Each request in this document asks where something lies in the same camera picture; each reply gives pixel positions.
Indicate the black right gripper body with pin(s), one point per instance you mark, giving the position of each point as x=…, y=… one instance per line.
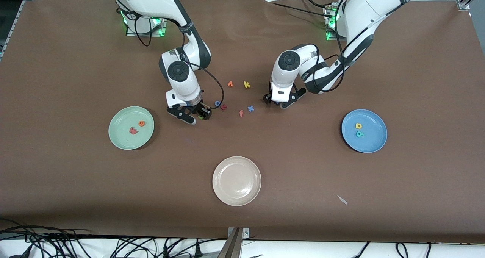
x=197, y=109

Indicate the pink foam letter w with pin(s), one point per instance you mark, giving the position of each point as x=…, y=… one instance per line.
x=133, y=130

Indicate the teal foam letter b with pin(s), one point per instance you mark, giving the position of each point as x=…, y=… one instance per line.
x=361, y=135

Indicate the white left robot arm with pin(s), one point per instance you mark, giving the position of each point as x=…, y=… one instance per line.
x=375, y=8

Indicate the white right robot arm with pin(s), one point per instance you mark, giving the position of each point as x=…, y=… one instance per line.
x=151, y=0

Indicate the blue foam letter x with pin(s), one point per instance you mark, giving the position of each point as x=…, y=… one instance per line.
x=250, y=108

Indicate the yellow foam letter k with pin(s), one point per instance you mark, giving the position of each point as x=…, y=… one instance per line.
x=245, y=84

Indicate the brown table cover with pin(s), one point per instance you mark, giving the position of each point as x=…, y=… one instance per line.
x=242, y=53

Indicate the beige plate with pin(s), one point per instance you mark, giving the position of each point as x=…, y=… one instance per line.
x=237, y=181

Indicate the green plate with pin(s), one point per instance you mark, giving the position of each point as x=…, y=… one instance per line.
x=125, y=136

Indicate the blue plate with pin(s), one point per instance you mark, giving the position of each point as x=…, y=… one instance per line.
x=373, y=138

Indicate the grey tape scrap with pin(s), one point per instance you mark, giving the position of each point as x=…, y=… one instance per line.
x=343, y=200

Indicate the grey support beam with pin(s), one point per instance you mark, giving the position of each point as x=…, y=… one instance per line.
x=231, y=248

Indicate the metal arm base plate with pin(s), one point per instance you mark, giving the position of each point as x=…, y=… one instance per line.
x=163, y=30
x=329, y=36

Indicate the small metal table bracket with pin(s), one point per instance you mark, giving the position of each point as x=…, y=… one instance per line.
x=246, y=232

